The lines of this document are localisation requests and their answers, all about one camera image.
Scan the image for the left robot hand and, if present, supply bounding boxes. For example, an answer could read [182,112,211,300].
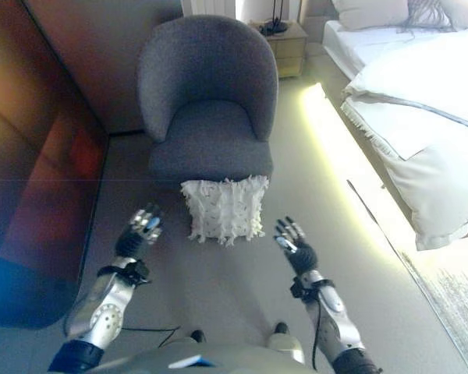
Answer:
[114,202,165,259]

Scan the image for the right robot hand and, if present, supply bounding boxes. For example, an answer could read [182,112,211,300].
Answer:
[273,216,319,279]

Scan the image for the white fringed cushion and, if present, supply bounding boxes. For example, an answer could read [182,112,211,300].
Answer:
[179,174,269,248]

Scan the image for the right robot leg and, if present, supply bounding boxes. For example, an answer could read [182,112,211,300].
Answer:
[265,321,307,365]

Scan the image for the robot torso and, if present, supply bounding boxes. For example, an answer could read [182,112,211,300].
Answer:
[97,337,309,374]

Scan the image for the grey upholstered armchair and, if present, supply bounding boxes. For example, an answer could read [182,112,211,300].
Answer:
[136,16,279,185]

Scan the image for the grey patterned rug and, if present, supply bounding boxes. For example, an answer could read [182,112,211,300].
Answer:
[399,251,468,374]

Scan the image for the bed with white duvet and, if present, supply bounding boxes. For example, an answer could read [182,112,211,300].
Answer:
[339,27,468,252]

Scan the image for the beige wooden nightstand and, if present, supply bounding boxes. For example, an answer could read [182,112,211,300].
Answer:
[248,19,310,79]

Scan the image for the white bed mattress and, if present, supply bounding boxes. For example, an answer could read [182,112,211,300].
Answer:
[321,19,399,81]

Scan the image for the black lamp base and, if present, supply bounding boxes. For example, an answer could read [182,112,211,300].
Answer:
[257,0,288,34]

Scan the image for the white radiator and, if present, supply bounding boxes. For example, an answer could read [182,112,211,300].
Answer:
[181,0,237,20]

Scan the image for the white pillow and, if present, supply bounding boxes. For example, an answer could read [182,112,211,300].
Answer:
[330,0,410,31]

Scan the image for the grey tasselled throw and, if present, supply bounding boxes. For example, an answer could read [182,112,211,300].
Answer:
[396,0,453,38]

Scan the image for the black cable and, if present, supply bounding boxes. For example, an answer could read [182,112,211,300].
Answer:
[120,324,181,348]

